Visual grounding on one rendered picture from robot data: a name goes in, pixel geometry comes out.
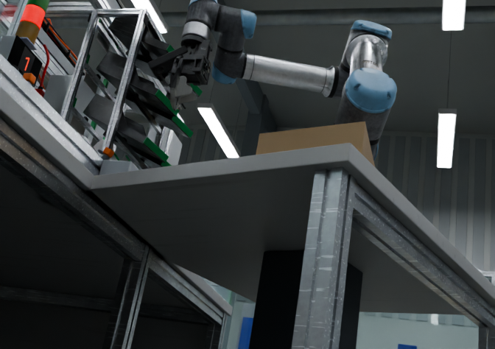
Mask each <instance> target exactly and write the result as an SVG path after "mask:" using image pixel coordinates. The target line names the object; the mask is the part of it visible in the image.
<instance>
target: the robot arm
mask: <svg viewBox="0 0 495 349"><path fill-rule="evenodd" d="M255 26H256V14H255V13H252V12H249V11H247V10H243V9H236V8H233V7H227V6H224V5H220V4H218V3H217V0H191V1H190V5H189V7H188V13H187V16H186V22H185V25H184V28H183V34H182V37H181V39H182V41H181V47H180V48H178V49H176V50H174V51H172V52H169V53H167V54H165V55H163V56H161V57H158V58H156V59H154V60H152V61H150V62H148V66H149V67H150V70H151V72H152V73H153V75H154V76H155V77H157V76H159V75H161V74H163V73H165V72H167V71H169V70H172V71H171V76H170V103H171V106H172V109H173V110H177V109H178V107H179V106H180V104H183V103H187V102H193V101H194V100H195V99H196V97H197V96H196V95H195V94H193V93H192V88H191V86H190V84H193V85H208V80H209V76H210V72H211V68H210V67H211V63H210V62H209V60H208V57H209V54H210V52H212V51H213V46H212V45H211V41H210V40H209V37H210V33H211V30H214V31H215V32H219V33H220V36H219V40H218V43H217V50H216V54H215V58H214V62H213V68H212V73H211V75H212V77H213V78H214V80H216V81H217V82H219V83H222V84H226V85H227V84H233V83H235V81H236V79H237V78H242V79H246V80H254V81H258V82H265V83H270V84H274V85H282V86H287V87H291V88H299V89H303V90H308V91H315V92H319V93H322V94H323V95H324V96H325V97H328V98H333V99H341V102H340V106H339V109H338V111H337V115H336V118H335V120H334V124H333V125H336V124H347V123H354V122H361V121H365V124H366V127H367V131H368V137H369V141H370V145H371V151H372V155H373V161H374V160H375V158H376V155H377V152H378V148H379V145H378V142H379V139H380V136H381V134H382V131H383V129H384V126H385V123H386V121H387V117H388V115H389V113H390V109H391V108H392V106H393V103H394V102H395V99H396V92H397V87H396V83H395V82H394V80H393V79H392V78H390V77H389V76H388V75H387V74H386V73H384V72H383V67H382V66H383V65H384V64H385V63H386V60H387V48H388V45H389V42H390V40H391V36H392V31H391V30H390V29H389V28H387V27H385V26H382V25H381V24H376V23H374V22H370V21H363V20H358V21H355V22H354V24H353V26H352V28H351V32H350V35H349V37H348V42H347V44H346V47H345V51H344V54H343V58H342V60H341V64H340V66H329V67H328V68H324V67H319V66H311V65H307V64H303V63H296V62H291V61H287V60H279V59H275V58H271V57H263V56H259V55H255V54H248V53H244V52H242V50H243V47H244V44H245V39H251V38H252V37H253V33H254V29H255ZM209 63H210V64H209ZM209 65H210V66H209Z"/></svg>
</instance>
